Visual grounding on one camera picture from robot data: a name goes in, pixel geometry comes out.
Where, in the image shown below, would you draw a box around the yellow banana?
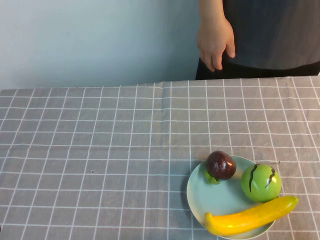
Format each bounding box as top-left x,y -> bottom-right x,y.
204,195 -> 300,237

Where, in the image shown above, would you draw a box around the grey checked tablecloth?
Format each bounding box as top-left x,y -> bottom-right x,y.
0,75 -> 320,240

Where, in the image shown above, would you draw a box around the person's right hand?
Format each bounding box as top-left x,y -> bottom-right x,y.
196,19 -> 236,73

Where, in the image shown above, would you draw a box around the light green round plate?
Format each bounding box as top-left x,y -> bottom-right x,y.
186,155 -> 281,240

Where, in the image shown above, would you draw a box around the green fruit with black stripes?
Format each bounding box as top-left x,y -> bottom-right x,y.
240,161 -> 283,203

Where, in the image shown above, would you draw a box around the black trousers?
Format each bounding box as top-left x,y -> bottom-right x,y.
194,51 -> 320,81

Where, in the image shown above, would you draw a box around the dark purple fruit with leaves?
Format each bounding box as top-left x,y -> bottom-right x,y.
203,150 -> 237,186

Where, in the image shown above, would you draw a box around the grey shirt torso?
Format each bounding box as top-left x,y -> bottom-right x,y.
221,0 -> 320,71

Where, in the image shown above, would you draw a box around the person's right forearm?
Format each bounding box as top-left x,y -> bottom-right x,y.
198,0 -> 230,26

